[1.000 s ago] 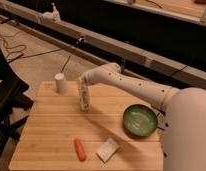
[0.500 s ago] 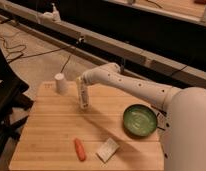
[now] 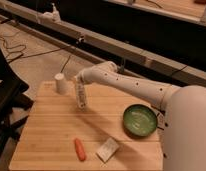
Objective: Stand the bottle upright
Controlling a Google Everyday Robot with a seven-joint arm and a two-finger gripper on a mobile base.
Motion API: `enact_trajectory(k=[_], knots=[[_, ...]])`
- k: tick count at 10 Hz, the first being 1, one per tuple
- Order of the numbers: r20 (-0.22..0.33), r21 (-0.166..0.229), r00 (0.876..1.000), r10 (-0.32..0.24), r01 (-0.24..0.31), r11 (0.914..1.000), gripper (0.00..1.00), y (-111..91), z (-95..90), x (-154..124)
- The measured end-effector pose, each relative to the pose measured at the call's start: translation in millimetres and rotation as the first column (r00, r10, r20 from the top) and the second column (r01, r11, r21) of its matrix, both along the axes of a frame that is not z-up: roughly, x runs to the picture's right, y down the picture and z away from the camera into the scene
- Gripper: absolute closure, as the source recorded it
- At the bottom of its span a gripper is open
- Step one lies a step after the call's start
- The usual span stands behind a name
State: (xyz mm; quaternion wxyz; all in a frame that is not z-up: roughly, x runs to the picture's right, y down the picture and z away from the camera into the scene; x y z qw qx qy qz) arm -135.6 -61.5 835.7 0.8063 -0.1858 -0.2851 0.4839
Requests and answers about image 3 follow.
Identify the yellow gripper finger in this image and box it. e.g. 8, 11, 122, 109
73, 76, 79, 87

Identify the white lotion bottle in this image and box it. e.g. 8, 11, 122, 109
75, 82, 87, 109

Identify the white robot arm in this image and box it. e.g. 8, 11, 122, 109
75, 61, 206, 171

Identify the white paper cup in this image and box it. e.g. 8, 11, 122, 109
55, 73, 67, 94

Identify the black office chair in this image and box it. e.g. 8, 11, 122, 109
0, 39, 35, 164

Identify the green bowl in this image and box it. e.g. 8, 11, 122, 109
123, 104, 158, 137

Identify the orange carrot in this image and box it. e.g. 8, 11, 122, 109
74, 138, 86, 161

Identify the white sponge block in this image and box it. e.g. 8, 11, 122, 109
96, 138, 119, 163

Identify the black cable near cup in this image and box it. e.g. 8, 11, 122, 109
60, 54, 72, 74

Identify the white object on rail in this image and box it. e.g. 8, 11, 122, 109
42, 4, 61, 22

